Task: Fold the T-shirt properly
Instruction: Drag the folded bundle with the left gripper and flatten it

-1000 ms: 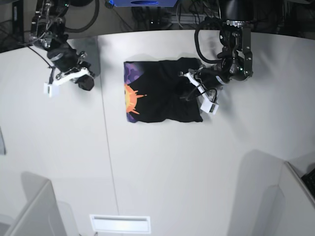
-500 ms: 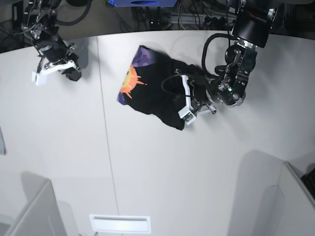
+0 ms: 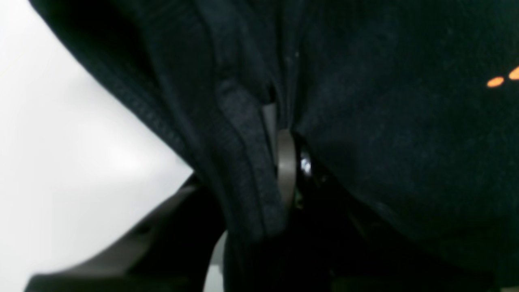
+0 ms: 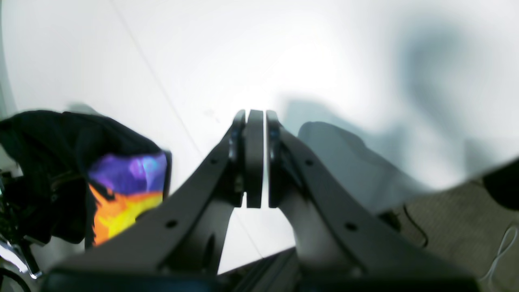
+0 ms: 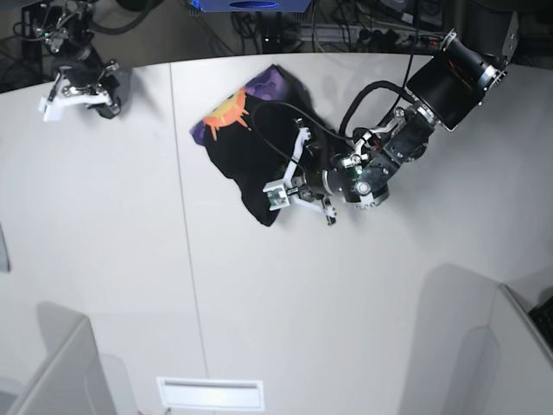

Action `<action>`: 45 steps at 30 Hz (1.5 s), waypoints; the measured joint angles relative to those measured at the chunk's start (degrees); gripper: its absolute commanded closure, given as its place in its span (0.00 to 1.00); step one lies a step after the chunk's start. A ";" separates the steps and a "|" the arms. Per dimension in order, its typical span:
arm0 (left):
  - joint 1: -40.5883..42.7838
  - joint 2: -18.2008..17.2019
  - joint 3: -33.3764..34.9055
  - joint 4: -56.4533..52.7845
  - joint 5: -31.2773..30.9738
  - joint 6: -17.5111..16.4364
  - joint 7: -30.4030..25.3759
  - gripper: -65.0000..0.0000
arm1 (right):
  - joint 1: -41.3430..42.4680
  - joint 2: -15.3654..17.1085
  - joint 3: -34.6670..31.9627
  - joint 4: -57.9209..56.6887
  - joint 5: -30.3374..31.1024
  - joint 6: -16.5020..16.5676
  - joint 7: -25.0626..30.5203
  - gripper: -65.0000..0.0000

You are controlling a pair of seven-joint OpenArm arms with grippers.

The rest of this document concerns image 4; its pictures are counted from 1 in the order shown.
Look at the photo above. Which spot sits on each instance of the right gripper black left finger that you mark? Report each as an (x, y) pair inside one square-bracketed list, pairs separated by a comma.
[(177, 246)]

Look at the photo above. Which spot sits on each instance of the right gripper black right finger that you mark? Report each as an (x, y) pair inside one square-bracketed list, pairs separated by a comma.
[(341, 247)]

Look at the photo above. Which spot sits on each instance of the dark T-shirt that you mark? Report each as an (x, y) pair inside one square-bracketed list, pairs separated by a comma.
[(84, 177)]

